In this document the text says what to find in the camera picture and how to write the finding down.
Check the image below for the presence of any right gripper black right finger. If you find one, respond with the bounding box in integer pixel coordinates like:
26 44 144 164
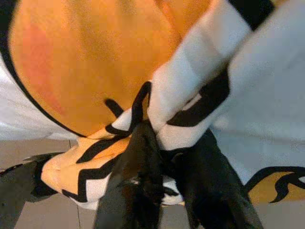
164 130 265 229

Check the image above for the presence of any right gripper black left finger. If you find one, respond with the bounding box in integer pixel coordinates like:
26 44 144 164
94 121 165 229

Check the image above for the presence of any yellow cartoon egg blanket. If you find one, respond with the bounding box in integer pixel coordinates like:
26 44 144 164
0 0 305 210

